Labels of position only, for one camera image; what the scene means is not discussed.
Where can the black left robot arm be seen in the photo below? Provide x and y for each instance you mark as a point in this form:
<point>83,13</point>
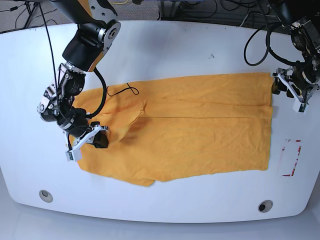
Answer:
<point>303,19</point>

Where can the left table grommet hole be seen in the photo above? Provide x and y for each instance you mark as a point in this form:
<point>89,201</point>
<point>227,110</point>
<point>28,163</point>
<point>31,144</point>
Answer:
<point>45,196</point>

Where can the orange yellow t-shirt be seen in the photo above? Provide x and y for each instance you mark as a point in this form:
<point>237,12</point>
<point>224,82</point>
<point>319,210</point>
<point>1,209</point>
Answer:
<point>183,127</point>

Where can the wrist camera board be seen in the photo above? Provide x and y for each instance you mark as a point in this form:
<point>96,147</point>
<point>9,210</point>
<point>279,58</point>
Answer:
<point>300,107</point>
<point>73,155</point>

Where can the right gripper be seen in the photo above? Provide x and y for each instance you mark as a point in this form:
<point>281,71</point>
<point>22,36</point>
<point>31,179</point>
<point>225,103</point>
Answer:
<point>74,123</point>

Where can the red tape marker rectangle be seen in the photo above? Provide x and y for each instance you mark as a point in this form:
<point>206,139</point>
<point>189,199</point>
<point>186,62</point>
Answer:
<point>289,157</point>

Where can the black tripod stand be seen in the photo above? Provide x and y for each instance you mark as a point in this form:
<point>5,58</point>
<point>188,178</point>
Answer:
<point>30,8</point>

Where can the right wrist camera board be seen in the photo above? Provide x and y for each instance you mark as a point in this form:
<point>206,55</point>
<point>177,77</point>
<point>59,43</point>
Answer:
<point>73,155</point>

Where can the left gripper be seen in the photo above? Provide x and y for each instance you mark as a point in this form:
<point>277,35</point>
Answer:
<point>299,83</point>

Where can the right table grommet hole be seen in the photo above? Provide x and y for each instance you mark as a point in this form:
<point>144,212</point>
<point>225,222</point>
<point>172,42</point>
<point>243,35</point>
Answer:
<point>265,206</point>

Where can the table grommet hole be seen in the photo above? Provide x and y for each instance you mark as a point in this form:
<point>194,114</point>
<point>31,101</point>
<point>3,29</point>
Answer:
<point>265,206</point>
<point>45,196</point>

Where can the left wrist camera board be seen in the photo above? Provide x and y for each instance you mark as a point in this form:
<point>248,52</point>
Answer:
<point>300,107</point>

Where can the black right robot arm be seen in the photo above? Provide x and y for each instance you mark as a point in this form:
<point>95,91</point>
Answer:
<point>97,26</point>

